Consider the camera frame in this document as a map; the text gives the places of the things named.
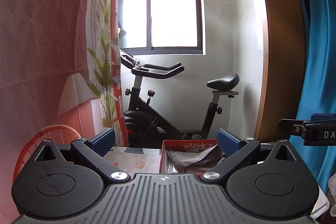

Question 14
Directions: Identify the grey knit cloth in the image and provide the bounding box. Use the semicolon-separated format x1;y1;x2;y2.
167;145;227;173

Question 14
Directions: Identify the red strawberry cardboard box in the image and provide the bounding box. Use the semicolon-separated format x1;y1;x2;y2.
159;139;227;177

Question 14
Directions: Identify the cartoon print table cloth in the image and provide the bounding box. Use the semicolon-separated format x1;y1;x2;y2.
104;147;161;177

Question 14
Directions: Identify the blue curtain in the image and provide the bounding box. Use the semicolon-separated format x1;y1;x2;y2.
286;0;336;196

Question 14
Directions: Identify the wooden door frame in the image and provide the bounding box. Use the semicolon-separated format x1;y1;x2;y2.
254;0;305;142

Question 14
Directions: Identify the black exercise bike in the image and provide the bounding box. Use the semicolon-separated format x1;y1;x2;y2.
119;54;240;148

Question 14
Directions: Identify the window frame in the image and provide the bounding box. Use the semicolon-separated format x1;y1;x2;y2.
118;0;203;55

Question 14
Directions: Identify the printed wall backdrop cloth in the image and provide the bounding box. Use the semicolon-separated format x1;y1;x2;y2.
1;0;127;223

